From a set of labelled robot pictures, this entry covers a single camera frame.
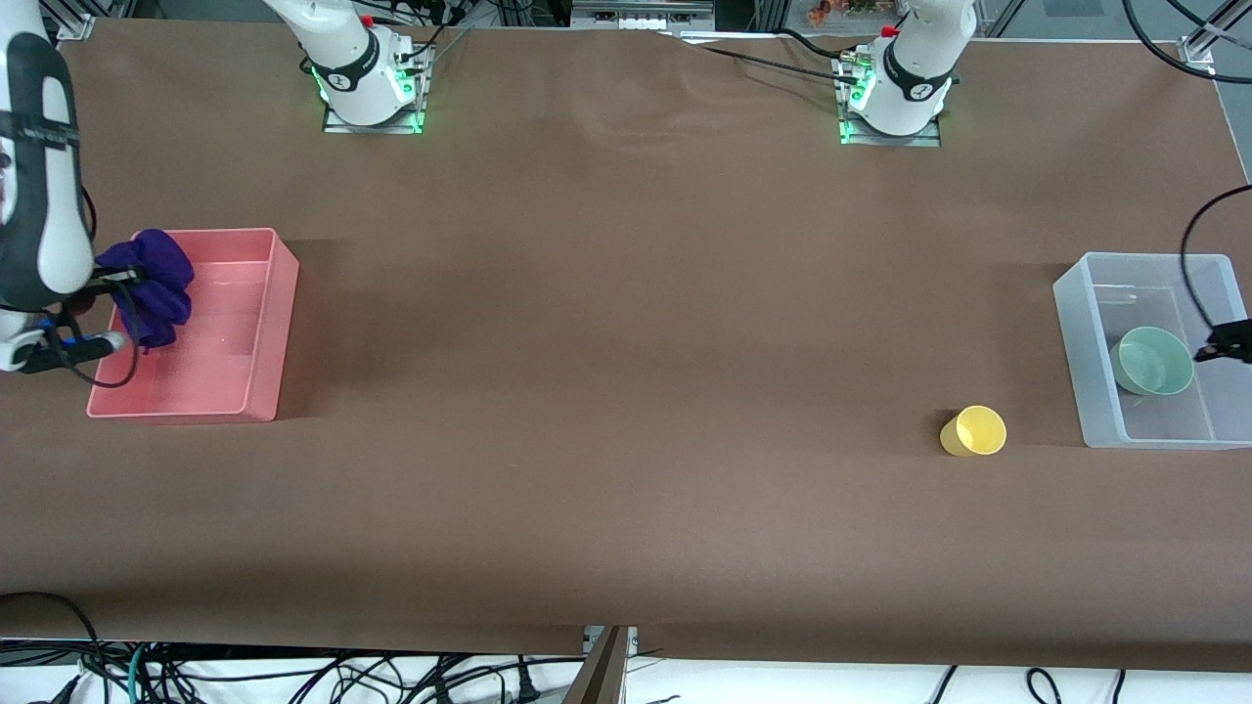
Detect yellow plastic cup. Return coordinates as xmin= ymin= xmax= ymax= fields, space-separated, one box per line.
xmin=940 ymin=405 xmax=1007 ymax=458

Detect pink plastic box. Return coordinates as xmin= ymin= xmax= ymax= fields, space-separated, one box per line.
xmin=86 ymin=228 xmax=300 ymax=423

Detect long black table cable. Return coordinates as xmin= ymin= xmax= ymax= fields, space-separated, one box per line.
xmin=660 ymin=29 xmax=867 ymax=84

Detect short black table cable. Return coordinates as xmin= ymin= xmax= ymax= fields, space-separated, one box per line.
xmin=778 ymin=26 xmax=862 ymax=66

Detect aluminium frame corner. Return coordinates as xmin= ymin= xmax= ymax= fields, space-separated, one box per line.
xmin=1178 ymin=33 xmax=1222 ymax=77

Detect aluminium frame rail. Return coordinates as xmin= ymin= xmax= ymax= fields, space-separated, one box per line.
xmin=44 ymin=0 xmax=133 ymax=42

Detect purple cloth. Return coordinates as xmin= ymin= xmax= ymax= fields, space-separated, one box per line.
xmin=96 ymin=229 xmax=195 ymax=354

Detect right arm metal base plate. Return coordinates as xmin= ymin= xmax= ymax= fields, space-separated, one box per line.
xmin=322 ymin=44 xmax=431 ymax=135

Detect translucent plastic box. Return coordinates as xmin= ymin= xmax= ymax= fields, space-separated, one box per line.
xmin=1052 ymin=252 xmax=1252 ymax=451

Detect grey table leg post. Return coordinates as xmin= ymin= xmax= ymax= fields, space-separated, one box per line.
xmin=565 ymin=626 xmax=639 ymax=704

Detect black looping floor cable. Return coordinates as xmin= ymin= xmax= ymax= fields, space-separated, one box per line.
xmin=0 ymin=591 xmax=111 ymax=681

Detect green floor cable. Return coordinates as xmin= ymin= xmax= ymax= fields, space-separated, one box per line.
xmin=125 ymin=640 xmax=156 ymax=704

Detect black tangled floor cables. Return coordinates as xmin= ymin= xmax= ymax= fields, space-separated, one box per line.
xmin=147 ymin=653 xmax=588 ymax=704

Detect white power strip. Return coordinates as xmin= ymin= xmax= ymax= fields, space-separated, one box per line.
xmin=571 ymin=0 xmax=717 ymax=30

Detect thick black hanging cable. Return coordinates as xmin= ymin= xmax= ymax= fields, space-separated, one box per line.
xmin=1121 ymin=0 xmax=1252 ymax=85

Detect brown table cover sheet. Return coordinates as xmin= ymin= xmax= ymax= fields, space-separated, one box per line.
xmin=0 ymin=18 xmax=1252 ymax=674

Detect mint green bowl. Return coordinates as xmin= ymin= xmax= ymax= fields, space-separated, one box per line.
xmin=1109 ymin=327 xmax=1195 ymax=397

